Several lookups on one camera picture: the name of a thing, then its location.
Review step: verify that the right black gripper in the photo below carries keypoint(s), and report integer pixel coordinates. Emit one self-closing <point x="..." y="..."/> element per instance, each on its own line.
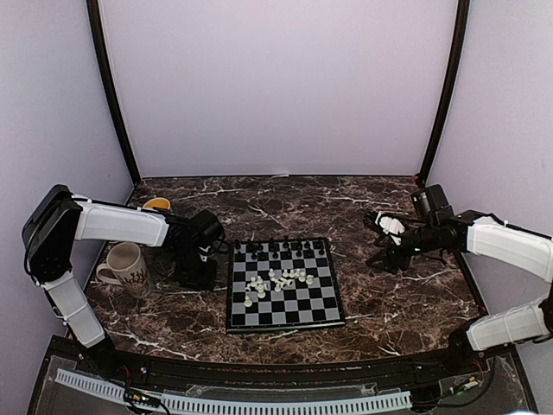
<point x="390" y="255"/>

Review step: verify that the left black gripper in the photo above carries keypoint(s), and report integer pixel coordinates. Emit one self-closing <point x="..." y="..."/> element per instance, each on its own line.
<point x="206" y="282"/>

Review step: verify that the black grey chess board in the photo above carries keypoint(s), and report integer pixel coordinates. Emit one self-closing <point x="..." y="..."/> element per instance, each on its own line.
<point x="303" y="306"/>

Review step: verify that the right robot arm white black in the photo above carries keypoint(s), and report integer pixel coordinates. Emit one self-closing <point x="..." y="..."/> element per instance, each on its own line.
<point x="438" y="228"/>

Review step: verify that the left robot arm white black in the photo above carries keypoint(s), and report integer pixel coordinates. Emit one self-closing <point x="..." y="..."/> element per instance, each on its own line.
<point x="63" y="218"/>

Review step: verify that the black chess pieces row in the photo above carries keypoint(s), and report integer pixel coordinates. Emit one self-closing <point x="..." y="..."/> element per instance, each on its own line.
<point x="285" y="248"/>

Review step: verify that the white mug floral pattern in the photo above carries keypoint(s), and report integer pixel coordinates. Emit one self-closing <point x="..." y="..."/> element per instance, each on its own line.
<point x="125" y="266"/>

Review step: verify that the white mug orange inside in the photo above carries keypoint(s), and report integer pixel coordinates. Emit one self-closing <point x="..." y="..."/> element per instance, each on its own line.
<point x="158" y="203"/>

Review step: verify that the black front rail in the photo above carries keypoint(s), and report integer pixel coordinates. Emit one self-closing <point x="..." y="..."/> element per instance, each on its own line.
<point x="402" y="371"/>

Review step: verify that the white slotted cable duct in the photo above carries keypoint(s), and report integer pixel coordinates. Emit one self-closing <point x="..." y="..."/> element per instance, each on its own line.
<point x="211" y="400"/>

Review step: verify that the right black frame post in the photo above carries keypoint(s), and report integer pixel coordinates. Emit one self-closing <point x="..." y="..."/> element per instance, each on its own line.
<point x="454" y="60"/>

